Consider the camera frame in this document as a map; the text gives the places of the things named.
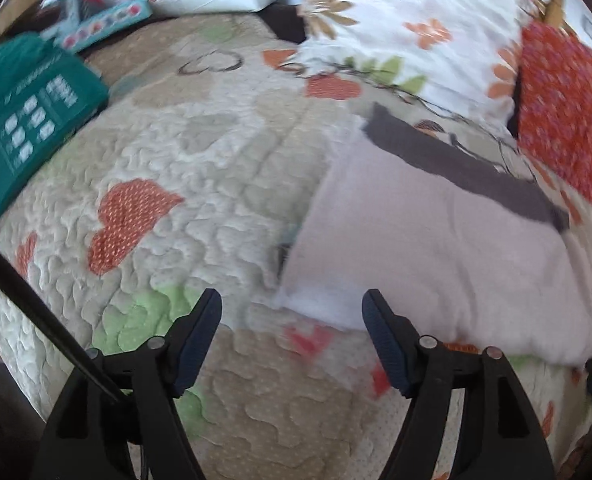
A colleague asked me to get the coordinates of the pale pink embroidered sweater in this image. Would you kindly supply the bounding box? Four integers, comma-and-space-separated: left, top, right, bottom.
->
279, 105, 592, 366

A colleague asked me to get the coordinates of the red floral cushion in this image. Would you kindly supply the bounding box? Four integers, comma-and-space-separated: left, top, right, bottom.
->
518, 22, 592, 204

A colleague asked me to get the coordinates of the green cardboard box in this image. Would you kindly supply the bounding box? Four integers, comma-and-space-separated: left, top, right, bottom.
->
0, 32, 109, 217

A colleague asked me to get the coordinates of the light blue shapes box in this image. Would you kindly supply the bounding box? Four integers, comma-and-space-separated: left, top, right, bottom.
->
54, 0, 153, 53

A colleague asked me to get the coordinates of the white floral pillow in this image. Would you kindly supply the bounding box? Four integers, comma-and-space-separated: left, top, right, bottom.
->
291, 0, 530, 131

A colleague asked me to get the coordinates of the black diagonal cable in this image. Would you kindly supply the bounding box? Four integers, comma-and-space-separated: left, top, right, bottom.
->
0, 231, 122, 403

